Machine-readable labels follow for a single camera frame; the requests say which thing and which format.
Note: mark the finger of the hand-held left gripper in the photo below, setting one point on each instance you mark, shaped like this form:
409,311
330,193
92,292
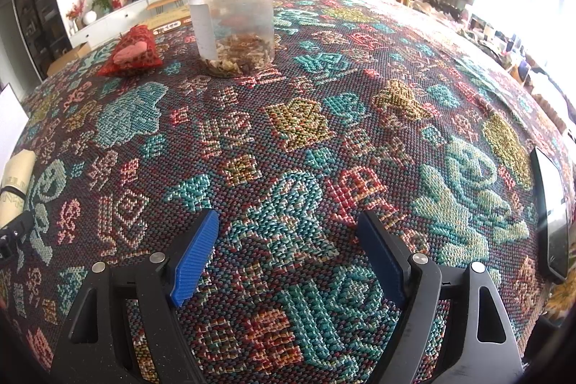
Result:
15,227

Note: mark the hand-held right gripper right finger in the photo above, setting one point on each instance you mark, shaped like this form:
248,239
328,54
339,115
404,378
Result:
382,258

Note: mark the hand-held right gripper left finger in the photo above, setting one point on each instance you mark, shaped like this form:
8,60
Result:
193,258

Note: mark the cream cloth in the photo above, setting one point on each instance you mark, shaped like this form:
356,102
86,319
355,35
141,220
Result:
20,181

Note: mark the colourful woven patterned blanket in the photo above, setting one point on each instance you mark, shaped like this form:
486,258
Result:
288,132

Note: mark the black smartphone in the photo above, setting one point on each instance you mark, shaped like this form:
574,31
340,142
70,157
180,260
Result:
551,222

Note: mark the cardboard box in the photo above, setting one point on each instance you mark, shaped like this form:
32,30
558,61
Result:
67,58

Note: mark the red mesh bag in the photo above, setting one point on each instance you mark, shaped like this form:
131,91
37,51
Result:
135,53

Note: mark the dark glass bookcase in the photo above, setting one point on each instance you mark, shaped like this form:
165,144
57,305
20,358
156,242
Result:
40,15

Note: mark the red flower arrangement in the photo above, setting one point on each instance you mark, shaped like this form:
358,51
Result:
75,10

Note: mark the white television cabinet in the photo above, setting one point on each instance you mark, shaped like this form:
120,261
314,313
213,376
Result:
117,18

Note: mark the beige flat box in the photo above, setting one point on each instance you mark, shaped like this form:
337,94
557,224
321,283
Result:
168,25

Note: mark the clear plastic jar black lid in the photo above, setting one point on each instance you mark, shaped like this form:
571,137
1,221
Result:
234,19

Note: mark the cluttered side table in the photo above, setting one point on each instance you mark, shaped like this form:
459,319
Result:
495,37

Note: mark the orange topped wooden bench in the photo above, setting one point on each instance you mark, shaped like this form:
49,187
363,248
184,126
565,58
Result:
166,0

